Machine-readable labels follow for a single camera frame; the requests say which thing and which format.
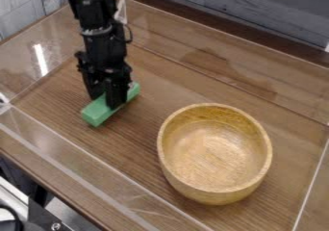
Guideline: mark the brown wooden bowl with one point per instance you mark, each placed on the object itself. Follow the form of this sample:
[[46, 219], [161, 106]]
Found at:
[[214, 152]]

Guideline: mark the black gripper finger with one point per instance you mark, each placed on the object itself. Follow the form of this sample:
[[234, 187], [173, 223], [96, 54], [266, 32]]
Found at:
[[116, 89], [93, 83]]

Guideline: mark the green rectangular block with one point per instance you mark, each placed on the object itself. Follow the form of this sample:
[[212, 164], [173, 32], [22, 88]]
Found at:
[[96, 112]]

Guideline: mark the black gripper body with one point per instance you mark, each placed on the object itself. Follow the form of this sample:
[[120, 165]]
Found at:
[[101, 60]]

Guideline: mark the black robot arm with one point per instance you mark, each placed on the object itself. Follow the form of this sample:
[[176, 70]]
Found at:
[[95, 15]]

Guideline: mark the clear acrylic tray walls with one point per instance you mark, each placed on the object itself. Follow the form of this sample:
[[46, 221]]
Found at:
[[189, 59]]

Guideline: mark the black metal table frame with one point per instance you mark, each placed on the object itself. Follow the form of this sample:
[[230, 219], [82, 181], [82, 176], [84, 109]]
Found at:
[[29, 208]]

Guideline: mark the clear acrylic corner bracket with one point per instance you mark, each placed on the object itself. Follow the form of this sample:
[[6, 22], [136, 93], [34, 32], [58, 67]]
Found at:
[[120, 13]]

